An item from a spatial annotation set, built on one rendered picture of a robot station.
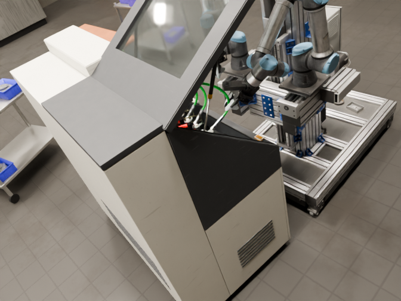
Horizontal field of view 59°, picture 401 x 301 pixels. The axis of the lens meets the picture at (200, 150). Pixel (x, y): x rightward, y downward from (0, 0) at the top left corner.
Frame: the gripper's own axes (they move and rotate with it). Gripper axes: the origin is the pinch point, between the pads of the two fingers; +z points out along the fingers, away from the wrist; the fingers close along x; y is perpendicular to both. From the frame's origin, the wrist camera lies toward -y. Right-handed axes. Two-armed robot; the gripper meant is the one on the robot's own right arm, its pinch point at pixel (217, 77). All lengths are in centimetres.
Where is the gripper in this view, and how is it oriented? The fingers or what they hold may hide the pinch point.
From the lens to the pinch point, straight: 210.3
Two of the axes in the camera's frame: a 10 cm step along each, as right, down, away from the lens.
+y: 7.6, -5.5, 3.5
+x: -6.1, -4.1, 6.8
